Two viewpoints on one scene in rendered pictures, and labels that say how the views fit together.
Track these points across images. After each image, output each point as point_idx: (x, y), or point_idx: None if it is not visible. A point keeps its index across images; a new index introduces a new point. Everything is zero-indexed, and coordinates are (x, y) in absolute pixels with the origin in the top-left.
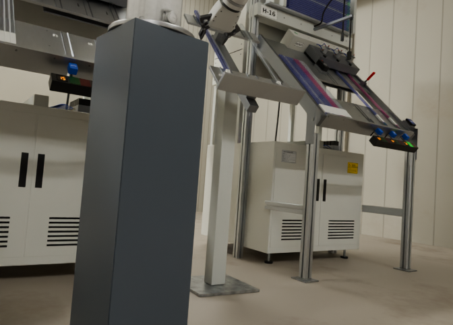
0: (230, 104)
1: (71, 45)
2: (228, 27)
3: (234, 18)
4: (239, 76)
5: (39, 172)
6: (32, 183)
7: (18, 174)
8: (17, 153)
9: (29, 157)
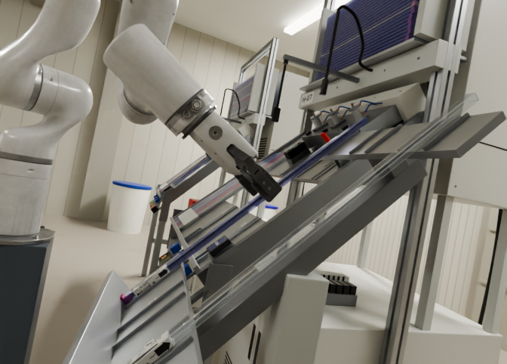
0: (262, 363)
1: (214, 221)
2: (225, 166)
3: (204, 146)
4: (102, 285)
5: (256, 351)
6: (252, 360)
7: (249, 344)
8: (252, 322)
9: (255, 331)
